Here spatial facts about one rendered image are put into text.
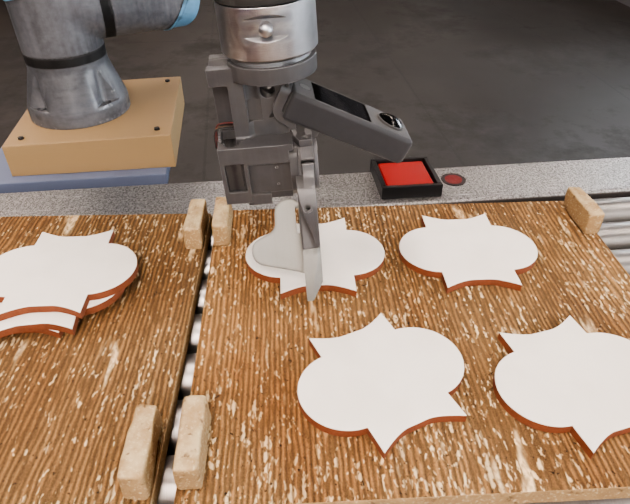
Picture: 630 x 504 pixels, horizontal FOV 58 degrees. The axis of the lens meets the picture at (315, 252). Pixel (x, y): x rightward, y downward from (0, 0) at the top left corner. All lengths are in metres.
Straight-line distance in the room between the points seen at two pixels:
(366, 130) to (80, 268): 0.29
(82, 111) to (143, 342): 0.49
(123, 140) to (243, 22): 0.48
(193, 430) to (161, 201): 0.38
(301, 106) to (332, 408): 0.23
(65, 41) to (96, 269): 0.43
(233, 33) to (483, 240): 0.32
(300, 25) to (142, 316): 0.28
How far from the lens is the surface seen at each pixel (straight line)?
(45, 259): 0.58
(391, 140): 0.49
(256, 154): 0.47
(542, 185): 0.78
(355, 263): 0.55
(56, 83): 0.92
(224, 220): 0.58
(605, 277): 0.61
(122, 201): 0.73
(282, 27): 0.43
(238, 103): 0.47
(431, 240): 0.59
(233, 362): 0.47
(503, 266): 0.58
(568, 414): 0.46
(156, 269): 0.58
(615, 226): 0.73
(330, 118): 0.47
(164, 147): 0.87
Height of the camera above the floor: 1.29
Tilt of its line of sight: 38 degrees down
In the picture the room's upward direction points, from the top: straight up
